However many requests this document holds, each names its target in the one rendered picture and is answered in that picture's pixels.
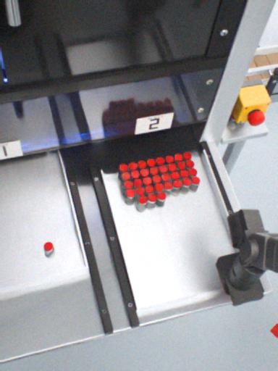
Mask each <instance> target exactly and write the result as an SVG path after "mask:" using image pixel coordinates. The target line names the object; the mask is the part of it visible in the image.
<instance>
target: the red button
mask: <svg viewBox="0 0 278 371"><path fill-rule="evenodd" d="M247 121H248V123H249V125H252V126H257V125H261V124H262V123H264V121H265V115H264V113H263V112H260V111H258V112H254V113H252V114H250V115H248V118H247Z"/></svg>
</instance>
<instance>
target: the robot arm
mask: <svg viewBox="0 0 278 371"><path fill-rule="evenodd" d="M227 224H228V228H229V232H230V235H231V239H232V246H233V247H234V248H236V249H239V250H240V252H237V253H234V254H228V255H224V256H221V257H218V259H217V261H216V268H217V272H218V274H219V278H220V280H221V284H222V286H223V289H224V294H225V296H231V299H232V303H233V306H234V307H236V306H239V305H242V304H245V303H248V302H249V301H257V300H261V299H262V298H263V297H264V293H263V290H262V288H261V285H259V282H258V279H259V278H261V276H262V275H263V274H264V273H265V272H266V271H267V270H271V271H273V272H274V273H276V274H278V233H269V231H268V230H265V228H264V224H263V221H262V218H261V213H259V210H258V209H240V211H238V212H234V213H232V214H231V215H228V216H227Z"/></svg>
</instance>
